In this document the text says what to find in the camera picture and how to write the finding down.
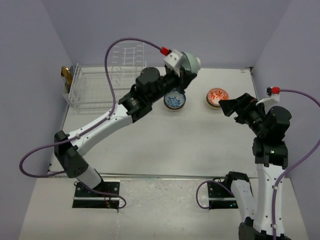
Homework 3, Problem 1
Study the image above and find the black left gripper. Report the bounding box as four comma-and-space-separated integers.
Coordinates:
148, 64, 196, 103

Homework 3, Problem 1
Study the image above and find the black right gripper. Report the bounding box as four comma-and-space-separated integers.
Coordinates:
219, 92, 268, 137

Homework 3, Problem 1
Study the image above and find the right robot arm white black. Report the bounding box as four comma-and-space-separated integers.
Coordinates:
219, 93, 292, 240

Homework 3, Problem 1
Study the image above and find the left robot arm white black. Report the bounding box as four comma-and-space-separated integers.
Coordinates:
54, 66, 200, 197

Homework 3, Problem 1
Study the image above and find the gold utensil in holder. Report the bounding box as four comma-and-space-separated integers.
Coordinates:
60, 66, 73, 93

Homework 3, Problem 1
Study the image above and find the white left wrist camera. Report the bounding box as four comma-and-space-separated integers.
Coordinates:
160, 47, 186, 77

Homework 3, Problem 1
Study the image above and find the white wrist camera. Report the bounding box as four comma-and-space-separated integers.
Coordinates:
256, 86, 281, 106
160, 47, 186, 77

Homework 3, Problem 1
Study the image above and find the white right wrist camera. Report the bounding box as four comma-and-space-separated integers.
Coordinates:
256, 86, 281, 106

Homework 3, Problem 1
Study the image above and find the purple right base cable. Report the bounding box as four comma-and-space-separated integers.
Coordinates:
195, 178, 226, 209

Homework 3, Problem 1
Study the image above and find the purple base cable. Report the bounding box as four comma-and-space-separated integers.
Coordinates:
79, 183, 127, 209
195, 178, 226, 209

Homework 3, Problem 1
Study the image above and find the white wire dish rack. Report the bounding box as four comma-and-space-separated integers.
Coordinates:
69, 40, 147, 112

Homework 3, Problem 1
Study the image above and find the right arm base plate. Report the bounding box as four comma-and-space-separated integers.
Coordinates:
207, 182, 238, 210

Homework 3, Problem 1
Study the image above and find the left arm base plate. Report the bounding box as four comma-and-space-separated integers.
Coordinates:
72, 181, 120, 209

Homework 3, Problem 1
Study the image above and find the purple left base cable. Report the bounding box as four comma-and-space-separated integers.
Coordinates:
79, 183, 127, 209

